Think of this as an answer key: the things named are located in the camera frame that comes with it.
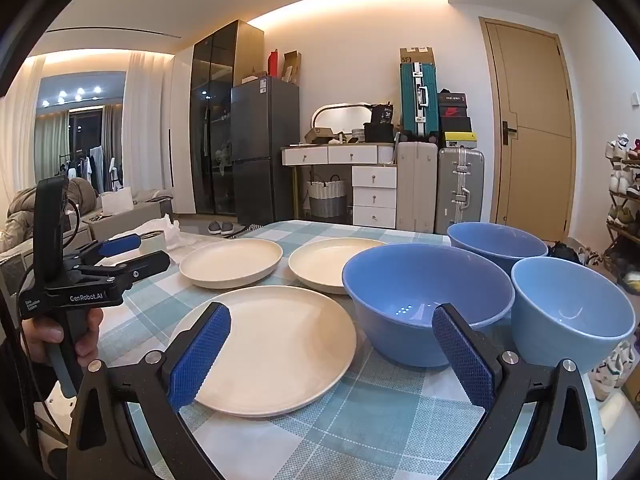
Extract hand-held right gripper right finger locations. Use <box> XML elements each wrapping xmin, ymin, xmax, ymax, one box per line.
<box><xmin>431</xmin><ymin>302</ymin><xmax>601</xmax><ymax>480</ymax></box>

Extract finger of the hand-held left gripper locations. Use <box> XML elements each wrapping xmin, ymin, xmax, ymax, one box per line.
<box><xmin>62</xmin><ymin>251</ymin><xmax>172</xmax><ymax>293</ymax></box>
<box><xmin>70</xmin><ymin>233</ymin><xmax>143</xmax><ymax>268</ymax></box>

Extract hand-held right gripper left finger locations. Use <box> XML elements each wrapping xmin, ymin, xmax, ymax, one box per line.
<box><xmin>66</xmin><ymin>301</ymin><xmax>233</xmax><ymax>480</ymax></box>

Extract cream round plate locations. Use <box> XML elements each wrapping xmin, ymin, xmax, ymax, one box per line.
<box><xmin>179</xmin><ymin>238</ymin><xmax>284</xmax><ymax>289</ymax></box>
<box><xmin>170</xmin><ymin>285</ymin><xmax>357</xmax><ymax>417</ymax></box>
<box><xmin>288</xmin><ymin>238</ymin><xmax>388</xmax><ymax>295</ymax></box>

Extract blue bowl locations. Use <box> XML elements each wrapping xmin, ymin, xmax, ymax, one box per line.
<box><xmin>342</xmin><ymin>243</ymin><xmax>516</xmax><ymax>368</ymax></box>
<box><xmin>510</xmin><ymin>256</ymin><xmax>637</xmax><ymax>370</ymax></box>
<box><xmin>446</xmin><ymin>221</ymin><xmax>549</xmax><ymax>277</ymax></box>

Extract person's left hand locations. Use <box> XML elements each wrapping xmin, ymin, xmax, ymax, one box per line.
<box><xmin>20</xmin><ymin>306</ymin><xmax>105</xmax><ymax>361</ymax></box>

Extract brown jacket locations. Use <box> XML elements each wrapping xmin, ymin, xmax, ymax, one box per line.
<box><xmin>5</xmin><ymin>177</ymin><xmax>98</xmax><ymax>243</ymax></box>

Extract grey sofa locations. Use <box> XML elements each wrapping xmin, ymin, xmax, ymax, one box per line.
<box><xmin>0</xmin><ymin>187</ymin><xmax>173</xmax><ymax>266</ymax></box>

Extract mint green cup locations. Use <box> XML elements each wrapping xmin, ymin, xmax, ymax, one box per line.
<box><xmin>137</xmin><ymin>230</ymin><xmax>168</xmax><ymax>257</ymax></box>

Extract white plastic bag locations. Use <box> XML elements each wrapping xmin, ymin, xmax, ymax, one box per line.
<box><xmin>145</xmin><ymin>214</ymin><xmax>182</xmax><ymax>251</ymax></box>

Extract hanging clothes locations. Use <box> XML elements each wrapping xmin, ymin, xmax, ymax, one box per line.
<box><xmin>60</xmin><ymin>145</ymin><xmax>123</xmax><ymax>196</ymax></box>

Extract white curtain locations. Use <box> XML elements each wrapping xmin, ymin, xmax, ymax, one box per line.
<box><xmin>122</xmin><ymin>50</ymin><xmax>176</xmax><ymax>196</ymax></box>

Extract white sneaker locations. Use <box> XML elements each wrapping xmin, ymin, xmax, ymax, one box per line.
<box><xmin>612</xmin><ymin>340</ymin><xmax>637</xmax><ymax>388</ymax></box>
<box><xmin>591</xmin><ymin>347</ymin><xmax>621</xmax><ymax>392</ymax></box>

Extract teal checked tablecloth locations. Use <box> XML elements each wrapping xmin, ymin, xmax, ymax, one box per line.
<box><xmin>70</xmin><ymin>220</ymin><xmax>601</xmax><ymax>480</ymax></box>

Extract pile of shoes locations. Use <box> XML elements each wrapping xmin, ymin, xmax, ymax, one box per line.
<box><xmin>547</xmin><ymin>240</ymin><xmax>606</xmax><ymax>268</ymax></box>

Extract dark glass cabinet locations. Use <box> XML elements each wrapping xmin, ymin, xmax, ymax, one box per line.
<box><xmin>190</xmin><ymin>20</ymin><xmax>265</xmax><ymax>216</ymax></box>

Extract silver suitcase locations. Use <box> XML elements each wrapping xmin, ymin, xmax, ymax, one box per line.
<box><xmin>435</xmin><ymin>147</ymin><xmax>485</xmax><ymax>236</ymax></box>

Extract beige suitcase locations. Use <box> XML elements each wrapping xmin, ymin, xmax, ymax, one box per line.
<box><xmin>396</xmin><ymin>141</ymin><xmax>439</xmax><ymax>234</ymax></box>

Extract grey refrigerator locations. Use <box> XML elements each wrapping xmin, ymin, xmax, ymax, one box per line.
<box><xmin>231</xmin><ymin>76</ymin><xmax>300</xmax><ymax>226</ymax></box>

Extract white drawer dresser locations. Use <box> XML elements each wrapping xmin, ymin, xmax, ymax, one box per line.
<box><xmin>281</xmin><ymin>142</ymin><xmax>398</xmax><ymax>228</ymax></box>

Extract wooden shoe rack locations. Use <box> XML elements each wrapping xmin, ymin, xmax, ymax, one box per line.
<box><xmin>605</xmin><ymin>135</ymin><xmax>640</xmax><ymax>296</ymax></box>

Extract woven laundry basket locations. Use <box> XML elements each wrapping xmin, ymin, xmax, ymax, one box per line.
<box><xmin>306</xmin><ymin>175</ymin><xmax>347</xmax><ymax>218</ymax></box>

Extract yellow black shoe box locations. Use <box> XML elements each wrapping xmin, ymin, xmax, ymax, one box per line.
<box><xmin>442</xmin><ymin>131</ymin><xmax>476</xmax><ymax>150</ymax></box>

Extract rows of shoes on rack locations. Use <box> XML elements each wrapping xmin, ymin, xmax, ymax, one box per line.
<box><xmin>606</xmin><ymin>134</ymin><xmax>640</xmax><ymax>291</ymax></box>

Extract wooden door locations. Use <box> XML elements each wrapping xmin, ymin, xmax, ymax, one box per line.
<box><xmin>479</xmin><ymin>16</ymin><xmax>576</xmax><ymax>243</ymax></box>

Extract black bag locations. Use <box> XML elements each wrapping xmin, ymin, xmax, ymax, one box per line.
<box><xmin>364</xmin><ymin>102</ymin><xmax>396</xmax><ymax>143</ymax></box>

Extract oval mirror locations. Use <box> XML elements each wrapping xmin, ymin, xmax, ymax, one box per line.
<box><xmin>311</xmin><ymin>104</ymin><xmax>373</xmax><ymax>142</ymax></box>

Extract tall cardboard box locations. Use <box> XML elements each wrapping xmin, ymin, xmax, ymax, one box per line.
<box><xmin>282</xmin><ymin>50</ymin><xmax>302</xmax><ymax>83</ymax></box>

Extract teal suitcase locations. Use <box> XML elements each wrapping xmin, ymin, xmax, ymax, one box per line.
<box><xmin>400</xmin><ymin>62</ymin><xmax>438</xmax><ymax>141</ymax></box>

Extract flat cardboard box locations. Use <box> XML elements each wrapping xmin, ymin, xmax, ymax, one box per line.
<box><xmin>399</xmin><ymin>47</ymin><xmax>435</xmax><ymax>68</ymax></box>

